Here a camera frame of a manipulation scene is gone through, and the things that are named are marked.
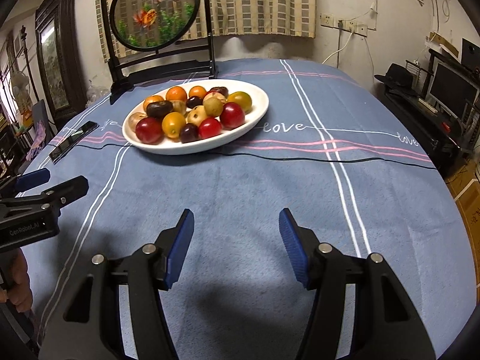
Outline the beige small potato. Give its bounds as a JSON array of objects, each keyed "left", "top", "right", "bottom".
[{"left": 203, "top": 98, "right": 224, "bottom": 117}]

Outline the dark red plum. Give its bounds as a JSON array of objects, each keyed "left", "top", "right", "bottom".
[{"left": 135, "top": 117, "right": 164, "bottom": 145}]

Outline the brown kiwi fruit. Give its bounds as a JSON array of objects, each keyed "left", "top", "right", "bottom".
[{"left": 171, "top": 100, "right": 187, "bottom": 116}]

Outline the brown round longan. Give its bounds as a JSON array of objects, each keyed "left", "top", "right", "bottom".
[{"left": 202, "top": 92, "right": 227, "bottom": 104}]

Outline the black thin cable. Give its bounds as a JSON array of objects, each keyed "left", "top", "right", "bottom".
[{"left": 46, "top": 141, "right": 438, "bottom": 170}]

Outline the striped beige curtain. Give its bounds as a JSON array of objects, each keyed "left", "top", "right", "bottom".
[{"left": 93, "top": 0, "right": 318, "bottom": 63}]

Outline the small tangerine back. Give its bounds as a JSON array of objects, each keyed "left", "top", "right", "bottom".
[{"left": 189, "top": 85, "right": 207, "bottom": 100}]

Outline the goldfish round screen stand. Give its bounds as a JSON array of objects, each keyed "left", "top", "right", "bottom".
[{"left": 97, "top": 0, "right": 217, "bottom": 103}]

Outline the dark reddish date back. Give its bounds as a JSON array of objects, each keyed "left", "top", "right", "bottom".
[{"left": 208, "top": 86, "right": 229, "bottom": 98}]

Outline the black smartphone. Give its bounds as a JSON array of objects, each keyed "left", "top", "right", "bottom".
[{"left": 49, "top": 121, "right": 99, "bottom": 164}]

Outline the black desk shelf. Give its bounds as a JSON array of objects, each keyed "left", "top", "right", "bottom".
[{"left": 377, "top": 49, "right": 479, "bottom": 178}]

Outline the dark framed painting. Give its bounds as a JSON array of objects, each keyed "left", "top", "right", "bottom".
[{"left": 35, "top": 0, "right": 87, "bottom": 128}]

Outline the small orange tangerine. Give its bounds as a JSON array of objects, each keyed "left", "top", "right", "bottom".
[{"left": 142, "top": 95, "right": 164, "bottom": 111}]

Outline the computer monitor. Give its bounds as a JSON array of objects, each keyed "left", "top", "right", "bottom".
[{"left": 427, "top": 62, "right": 479, "bottom": 123}]

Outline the pale tan longan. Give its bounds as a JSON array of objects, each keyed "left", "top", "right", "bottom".
[{"left": 186, "top": 106, "right": 208, "bottom": 127}]

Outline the red plum small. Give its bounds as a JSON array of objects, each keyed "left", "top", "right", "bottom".
[{"left": 220, "top": 102, "right": 245, "bottom": 129}]

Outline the dark purple grape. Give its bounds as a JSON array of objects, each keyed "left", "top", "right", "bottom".
[
  {"left": 185, "top": 95, "right": 203, "bottom": 109},
  {"left": 179, "top": 123, "right": 199, "bottom": 144}
]

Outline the black hat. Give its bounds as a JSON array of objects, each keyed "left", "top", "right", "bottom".
[{"left": 374, "top": 63, "right": 413, "bottom": 91}]

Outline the red cherry tomato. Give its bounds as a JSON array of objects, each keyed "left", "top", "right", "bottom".
[{"left": 199, "top": 117, "right": 222, "bottom": 139}]

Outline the left hand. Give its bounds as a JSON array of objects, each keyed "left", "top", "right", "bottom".
[{"left": 0, "top": 249, "right": 32, "bottom": 313}]

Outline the blue striped tablecloth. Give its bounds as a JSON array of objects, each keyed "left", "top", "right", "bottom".
[{"left": 24, "top": 59, "right": 476, "bottom": 359}]

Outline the small yellow-green orange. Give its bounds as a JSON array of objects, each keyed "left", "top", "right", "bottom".
[{"left": 227, "top": 91, "right": 252, "bottom": 114}]

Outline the yellow-orange persimmon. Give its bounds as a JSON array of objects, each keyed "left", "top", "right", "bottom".
[{"left": 162, "top": 111, "right": 186, "bottom": 141}]

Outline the wall power strip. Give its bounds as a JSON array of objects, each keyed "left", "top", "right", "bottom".
[{"left": 320, "top": 13, "right": 368, "bottom": 38}]

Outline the dark brown date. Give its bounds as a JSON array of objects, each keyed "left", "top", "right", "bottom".
[{"left": 145, "top": 101, "right": 173, "bottom": 119}]

